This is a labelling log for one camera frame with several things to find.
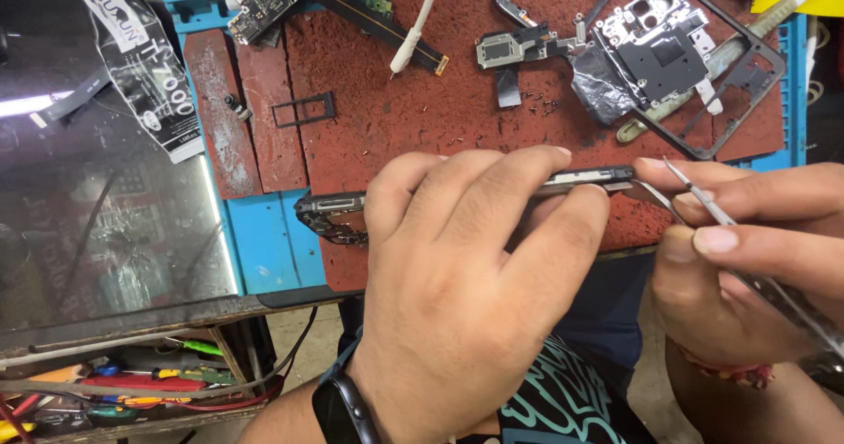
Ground person's right hand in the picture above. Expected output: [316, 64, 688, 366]
[633, 156, 844, 367]

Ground person's left hand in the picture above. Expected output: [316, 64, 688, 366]
[346, 145, 611, 444]

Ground silver metal tweezers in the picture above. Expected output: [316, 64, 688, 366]
[662, 156, 844, 359]

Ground thin metal pry strip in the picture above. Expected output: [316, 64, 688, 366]
[603, 179, 690, 226]

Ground black phone body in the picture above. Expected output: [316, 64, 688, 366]
[295, 164, 637, 246]

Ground black wrist band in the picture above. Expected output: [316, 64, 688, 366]
[312, 364, 385, 444]

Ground black shirt with teal print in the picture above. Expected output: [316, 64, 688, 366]
[454, 334, 655, 444]

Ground blue repair work mat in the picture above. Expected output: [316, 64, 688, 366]
[153, 0, 809, 296]

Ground large red-brown rubber mat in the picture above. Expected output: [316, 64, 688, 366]
[284, 0, 787, 293]

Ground cluster of tiny screws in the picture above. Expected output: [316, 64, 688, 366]
[520, 91, 562, 118]

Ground small black foil piece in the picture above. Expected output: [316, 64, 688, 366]
[495, 68, 522, 109]

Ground crumpled black foil sheet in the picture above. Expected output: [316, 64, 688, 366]
[570, 40, 642, 127]

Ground silver phone speaker module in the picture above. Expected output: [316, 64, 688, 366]
[475, 14, 589, 71]

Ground silver and black shield plate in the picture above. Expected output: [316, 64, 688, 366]
[592, 0, 724, 116]

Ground white plastic spudger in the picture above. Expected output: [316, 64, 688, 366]
[388, 0, 444, 80]

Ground drawer of hand tools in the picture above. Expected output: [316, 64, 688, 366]
[0, 324, 286, 444]

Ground yellow flat object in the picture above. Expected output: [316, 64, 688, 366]
[750, 0, 844, 19]

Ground black phone circuit board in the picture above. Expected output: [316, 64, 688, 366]
[196, 0, 306, 47]

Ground black and white glue tube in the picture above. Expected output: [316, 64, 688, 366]
[79, 0, 206, 165]

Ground grey flat flex strip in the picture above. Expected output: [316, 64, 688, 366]
[29, 67, 113, 130]

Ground red thread bracelet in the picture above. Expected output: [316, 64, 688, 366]
[673, 340, 774, 391]

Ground black card tray frame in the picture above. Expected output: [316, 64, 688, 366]
[271, 91, 336, 130]

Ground black phone middle frame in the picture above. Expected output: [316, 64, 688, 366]
[494, 0, 788, 162]

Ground small black camera module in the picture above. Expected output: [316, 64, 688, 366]
[223, 94, 253, 122]

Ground long black flex cable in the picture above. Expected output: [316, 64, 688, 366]
[289, 0, 451, 77]

